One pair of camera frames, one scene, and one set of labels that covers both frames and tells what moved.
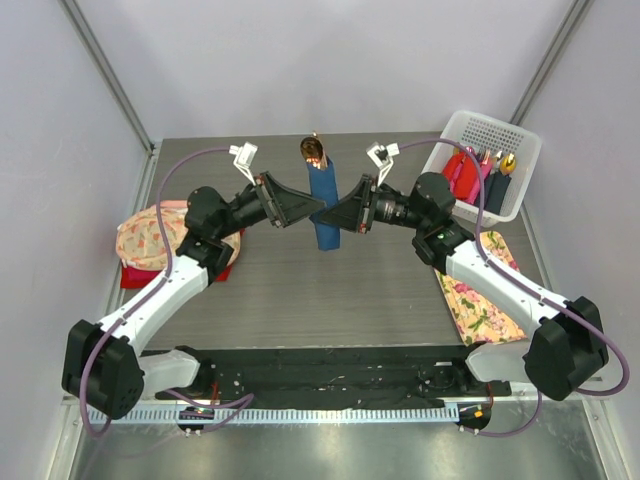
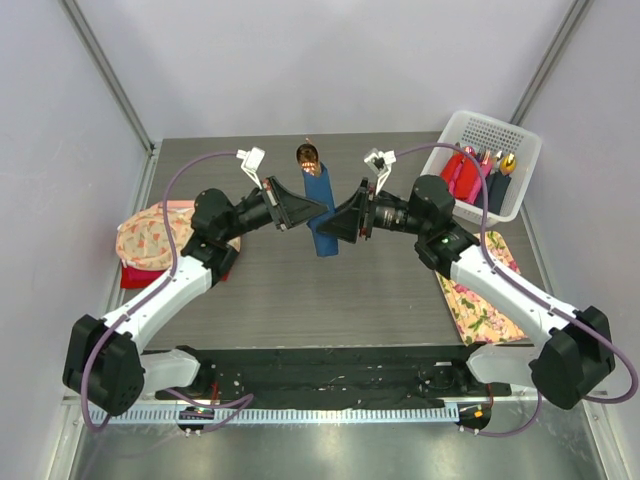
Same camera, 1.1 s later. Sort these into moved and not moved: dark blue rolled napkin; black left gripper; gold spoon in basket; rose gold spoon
Moved: rose gold spoon
Not moved: dark blue rolled napkin; black left gripper; gold spoon in basket
